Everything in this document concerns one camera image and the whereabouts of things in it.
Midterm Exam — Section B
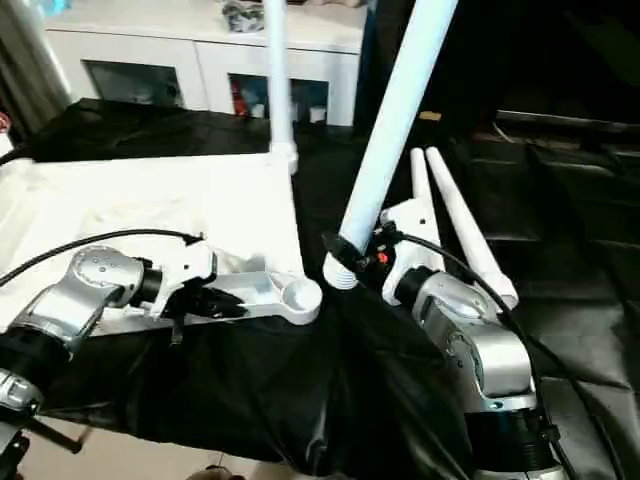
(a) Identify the black work mat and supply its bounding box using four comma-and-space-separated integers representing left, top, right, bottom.
0, 98, 640, 480

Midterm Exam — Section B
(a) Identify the white plastic table top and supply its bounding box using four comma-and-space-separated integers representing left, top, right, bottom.
0, 150, 324, 337

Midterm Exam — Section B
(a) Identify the white plastic table leg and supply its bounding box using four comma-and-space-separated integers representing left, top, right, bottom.
409, 148, 447, 271
425, 146, 520, 310
262, 0, 300, 175
321, 0, 461, 292

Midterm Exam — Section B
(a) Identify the white cabinet with glass doors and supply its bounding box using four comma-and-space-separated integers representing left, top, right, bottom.
40, 0, 367, 127

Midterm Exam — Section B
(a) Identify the shiny ornament on cabinet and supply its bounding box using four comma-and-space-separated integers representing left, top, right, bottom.
221, 0, 267, 34

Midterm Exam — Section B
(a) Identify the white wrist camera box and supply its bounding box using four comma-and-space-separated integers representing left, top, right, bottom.
148, 238, 220, 321
380, 197, 435, 303

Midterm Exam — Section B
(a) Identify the dark low shelf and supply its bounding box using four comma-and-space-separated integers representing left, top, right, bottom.
495, 106, 640, 133

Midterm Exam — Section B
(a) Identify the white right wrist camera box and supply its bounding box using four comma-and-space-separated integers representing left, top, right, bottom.
380, 197, 435, 303

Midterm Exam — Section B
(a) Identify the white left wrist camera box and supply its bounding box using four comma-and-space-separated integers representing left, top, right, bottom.
148, 238, 220, 321

